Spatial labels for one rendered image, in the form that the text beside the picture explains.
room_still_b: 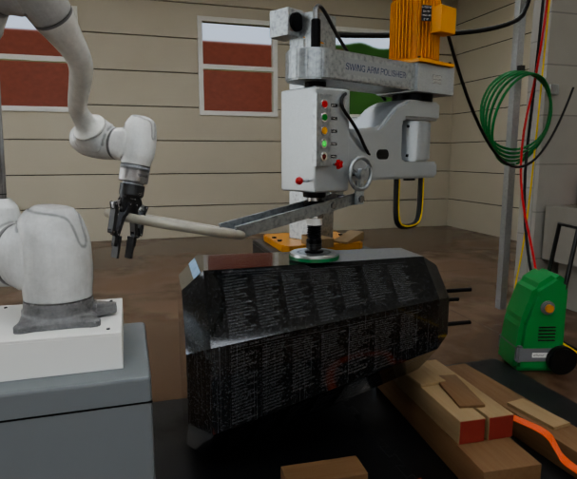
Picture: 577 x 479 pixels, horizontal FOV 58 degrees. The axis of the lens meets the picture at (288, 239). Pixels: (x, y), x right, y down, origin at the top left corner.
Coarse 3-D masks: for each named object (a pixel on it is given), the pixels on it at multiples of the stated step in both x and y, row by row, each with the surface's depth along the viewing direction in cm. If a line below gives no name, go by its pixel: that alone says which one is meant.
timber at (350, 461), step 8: (352, 456) 200; (296, 464) 195; (304, 464) 195; (312, 464) 195; (320, 464) 195; (328, 464) 195; (336, 464) 195; (344, 464) 195; (352, 464) 195; (360, 464) 195; (280, 472) 193; (288, 472) 189; (296, 472) 189; (304, 472) 189; (312, 472) 189; (320, 472) 189; (328, 472) 189; (336, 472) 189; (344, 472) 189; (352, 472) 189; (360, 472) 189
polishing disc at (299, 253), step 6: (294, 252) 228; (300, 252) 228; (324, 252) 228; (330, 252) 228; (336, 252) 228; (300, 258) 220; (306, 258) 219; (312, 258) 218; (318, 258) 218; (324, 258) 219; (330, 258) 221
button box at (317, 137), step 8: (320, 96) 203; (328, 96) 206; (320, 104) 204; (328, 104) 206; (320, 112) 204; (328, 112) 207; (320, 120) 205; (328, 120) 207; (312, 128) 206; (320, 128) 205; (328, 128) 208; (312, 136) 206; (320, 136) 206; (328, 136) 208; (312, 144) 207; (320, 144) 206; (328, 144) 209; (312, 152) 207; (320, 152) 207; (328, 152) 210; (312, 160) 208; (320, 160) 207; (328, 160) 210
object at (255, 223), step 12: (336, 192) 240; (288, 204) 223; (300, 204) 227; (312, 204) 217; (324, 204) 221; (336, 204) 224; (348, 204) 230; (252, 216) 211; (264, 216) 215; (276, 216) 205; (288, 216) 209; (300, 216) 213; (312, 216) 217; (240, 228) 194; (252, 228) 198; (264, 228) 202
